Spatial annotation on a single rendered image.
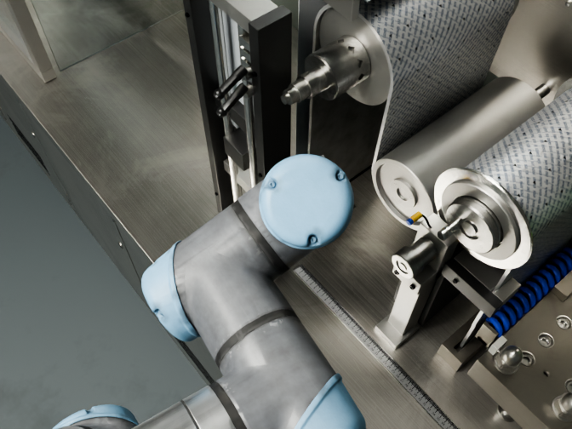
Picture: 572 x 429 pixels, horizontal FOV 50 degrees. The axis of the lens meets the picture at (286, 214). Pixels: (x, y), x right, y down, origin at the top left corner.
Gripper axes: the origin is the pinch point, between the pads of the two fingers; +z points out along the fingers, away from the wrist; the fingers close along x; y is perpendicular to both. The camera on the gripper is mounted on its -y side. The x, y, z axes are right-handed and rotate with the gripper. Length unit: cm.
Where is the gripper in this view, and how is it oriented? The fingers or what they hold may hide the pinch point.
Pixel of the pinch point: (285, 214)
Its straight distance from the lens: 82.5
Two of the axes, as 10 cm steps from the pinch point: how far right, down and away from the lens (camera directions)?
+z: 0.0, 0.0, 10.0
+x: -5.3, -8.5, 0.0
